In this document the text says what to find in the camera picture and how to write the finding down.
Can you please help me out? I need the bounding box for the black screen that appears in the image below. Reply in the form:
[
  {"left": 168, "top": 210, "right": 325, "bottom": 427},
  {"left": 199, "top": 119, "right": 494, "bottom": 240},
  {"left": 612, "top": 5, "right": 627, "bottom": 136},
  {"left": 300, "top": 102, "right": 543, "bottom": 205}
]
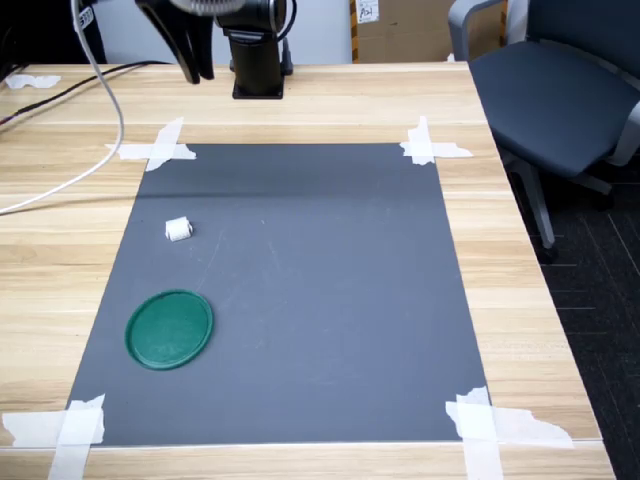
[{"left": 0, "top": 0, "right": 109, "bottom": 82}]

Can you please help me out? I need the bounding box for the white tape on mat corner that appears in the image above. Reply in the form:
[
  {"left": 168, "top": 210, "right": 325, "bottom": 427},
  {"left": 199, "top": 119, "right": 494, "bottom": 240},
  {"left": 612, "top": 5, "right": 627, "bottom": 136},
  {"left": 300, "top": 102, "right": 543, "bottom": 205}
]
[
  {"left": 399, "top": 115, "right": 475, "bottom": 167},
  {"left": 444, "top": 385, "right": 576, "bottom": 480},
  {"left": 1, "top": 393, "right": 108, "bottom": 480},
  {"left": 104, "top": 117, "right": 198, "bottom": 173}
]

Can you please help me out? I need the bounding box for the dark blue office chair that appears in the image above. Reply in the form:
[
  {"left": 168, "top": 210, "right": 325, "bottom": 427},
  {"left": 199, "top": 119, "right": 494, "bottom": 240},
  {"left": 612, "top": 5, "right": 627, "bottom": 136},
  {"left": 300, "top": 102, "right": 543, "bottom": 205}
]
[{"left": 446, "top": 0, "right": 640, "bottom": 265}]

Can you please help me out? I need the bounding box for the small white plastic terminal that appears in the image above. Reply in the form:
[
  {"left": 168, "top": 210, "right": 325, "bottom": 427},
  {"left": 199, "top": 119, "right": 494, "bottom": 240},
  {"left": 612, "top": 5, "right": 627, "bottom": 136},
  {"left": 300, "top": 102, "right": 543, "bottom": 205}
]
[{"left": 164, "top": 215, "right": 195, "bottom": 245}]

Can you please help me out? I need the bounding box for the dark grey mat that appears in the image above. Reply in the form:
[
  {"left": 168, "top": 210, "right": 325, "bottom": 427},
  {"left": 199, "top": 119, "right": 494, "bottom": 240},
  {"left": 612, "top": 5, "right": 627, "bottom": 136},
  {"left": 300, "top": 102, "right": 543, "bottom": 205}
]
[{"left": 65, "top": 143, "right": 494, "bottom": 448}]

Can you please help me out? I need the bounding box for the white camera cable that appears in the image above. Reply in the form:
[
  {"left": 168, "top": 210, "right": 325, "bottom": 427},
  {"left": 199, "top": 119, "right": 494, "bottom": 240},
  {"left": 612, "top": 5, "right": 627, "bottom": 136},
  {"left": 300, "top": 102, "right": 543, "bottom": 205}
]
[{"left": 0, "top": 0, "right": 126, "bottom": 216}]

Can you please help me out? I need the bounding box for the loose white tape scrap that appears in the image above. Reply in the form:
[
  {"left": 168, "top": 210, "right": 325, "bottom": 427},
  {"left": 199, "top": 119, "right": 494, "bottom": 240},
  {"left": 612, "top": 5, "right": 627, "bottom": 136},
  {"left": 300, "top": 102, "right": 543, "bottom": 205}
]
[{"left": 3, "top": 73, "right": 63, "bottom": 91}]

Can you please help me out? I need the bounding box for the round green lid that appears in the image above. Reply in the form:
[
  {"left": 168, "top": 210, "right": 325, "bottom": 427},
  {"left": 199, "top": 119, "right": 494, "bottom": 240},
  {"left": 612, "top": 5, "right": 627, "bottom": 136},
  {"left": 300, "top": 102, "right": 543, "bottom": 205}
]
[{"left": 124, "top": 288, "right": 215, "bottom": 372}]

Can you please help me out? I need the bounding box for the black table cable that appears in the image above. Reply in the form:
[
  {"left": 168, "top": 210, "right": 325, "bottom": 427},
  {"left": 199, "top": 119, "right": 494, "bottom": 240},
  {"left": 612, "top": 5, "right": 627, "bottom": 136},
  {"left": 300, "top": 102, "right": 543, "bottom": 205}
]
[
  {"left": 0, "top": 60, "right": 174, "bottom": 125},
  {"left": 0, "top": 64, "right": 132, "bottom": 134}
]

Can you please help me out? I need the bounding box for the thin black arm base cable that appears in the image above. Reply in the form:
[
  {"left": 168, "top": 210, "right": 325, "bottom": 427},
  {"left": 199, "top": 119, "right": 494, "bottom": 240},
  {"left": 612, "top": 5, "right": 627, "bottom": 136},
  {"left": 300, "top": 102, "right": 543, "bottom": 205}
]
[{"left": 276, "top": 0, "right": 298, "bottom": 77}]

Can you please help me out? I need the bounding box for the brown cardboard box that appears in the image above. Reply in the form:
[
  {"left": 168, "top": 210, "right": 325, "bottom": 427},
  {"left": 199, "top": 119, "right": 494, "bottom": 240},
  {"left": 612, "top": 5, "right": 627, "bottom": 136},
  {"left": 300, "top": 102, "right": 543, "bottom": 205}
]
[{"left": 348, "top": 0, "right": 509, "bottom": 65}]

